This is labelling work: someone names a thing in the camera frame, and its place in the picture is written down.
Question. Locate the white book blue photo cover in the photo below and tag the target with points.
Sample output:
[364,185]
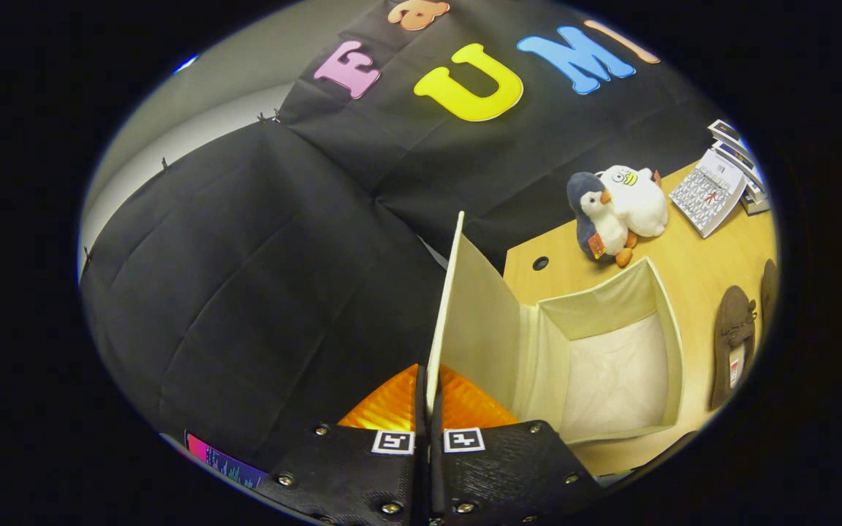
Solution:
[741,161]

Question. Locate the black backdrop cloth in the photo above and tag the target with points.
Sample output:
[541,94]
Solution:
[245,292]

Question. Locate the colourful display screen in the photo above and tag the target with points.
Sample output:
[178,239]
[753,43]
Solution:
[224,460]

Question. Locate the grey patterned cover book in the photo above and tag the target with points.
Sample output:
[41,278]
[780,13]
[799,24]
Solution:
[706,193]

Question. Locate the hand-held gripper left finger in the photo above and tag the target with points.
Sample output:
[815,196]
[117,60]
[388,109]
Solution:
[362,475]

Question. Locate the white duck plush toy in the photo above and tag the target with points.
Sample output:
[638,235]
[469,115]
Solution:
[640,204]

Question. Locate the dark grey book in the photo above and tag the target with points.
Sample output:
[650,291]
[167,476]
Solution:
[756,206]

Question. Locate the brown fuzzy shoe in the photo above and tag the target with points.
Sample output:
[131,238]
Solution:
[734,329]
[769,292]

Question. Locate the beige fabric storage box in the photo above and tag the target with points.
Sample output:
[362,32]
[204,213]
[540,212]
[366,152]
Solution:
[611,372]

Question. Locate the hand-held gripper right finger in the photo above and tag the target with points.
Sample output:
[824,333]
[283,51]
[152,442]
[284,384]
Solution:
[509,475]

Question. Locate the grey white penguin plush toy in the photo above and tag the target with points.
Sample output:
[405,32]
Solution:
[600,219]

